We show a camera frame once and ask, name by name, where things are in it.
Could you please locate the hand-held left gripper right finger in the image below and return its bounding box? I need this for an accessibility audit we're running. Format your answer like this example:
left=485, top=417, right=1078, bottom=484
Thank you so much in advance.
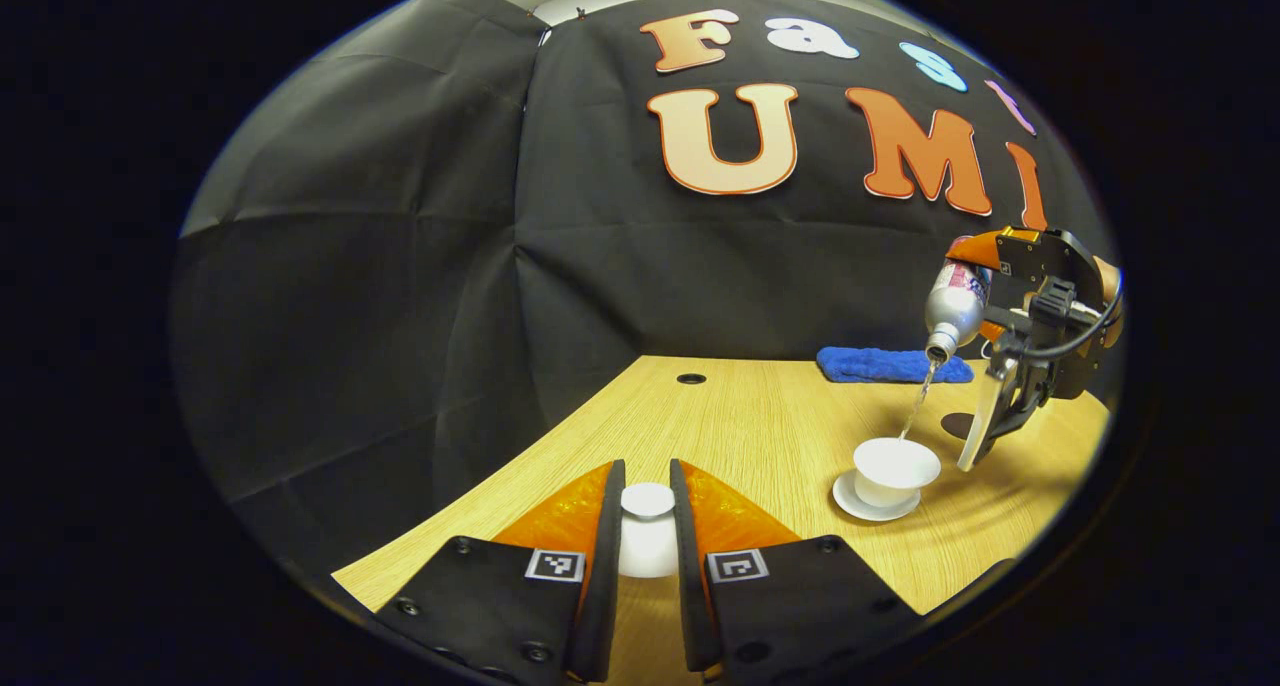
left=670, top=459, right=922, bottom=685

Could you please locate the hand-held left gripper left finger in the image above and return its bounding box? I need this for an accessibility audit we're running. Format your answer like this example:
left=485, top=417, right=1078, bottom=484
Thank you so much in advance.
left=375, top=460, right=628, bottom=685

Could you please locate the silver water bottle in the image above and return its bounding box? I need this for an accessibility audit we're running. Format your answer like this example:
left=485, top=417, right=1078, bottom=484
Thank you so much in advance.
left=923, top=236, right=994, bottom=364

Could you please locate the white teacup lid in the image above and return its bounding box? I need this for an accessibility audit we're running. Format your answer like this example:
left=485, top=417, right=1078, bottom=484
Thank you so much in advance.
left=620, top=482, right=682, bottom=579

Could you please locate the white teacup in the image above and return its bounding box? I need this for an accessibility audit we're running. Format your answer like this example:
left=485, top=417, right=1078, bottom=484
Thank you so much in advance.
left=853, top=437, right=942, bottom=509

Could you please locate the blue towel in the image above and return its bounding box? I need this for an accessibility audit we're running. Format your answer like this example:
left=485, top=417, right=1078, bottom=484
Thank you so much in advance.
left=816, top=346, right=975, bottom=385

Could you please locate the white saucer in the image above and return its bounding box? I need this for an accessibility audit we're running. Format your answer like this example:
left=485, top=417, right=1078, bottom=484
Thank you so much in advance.
left=832, top=469, right=922, bottom=523

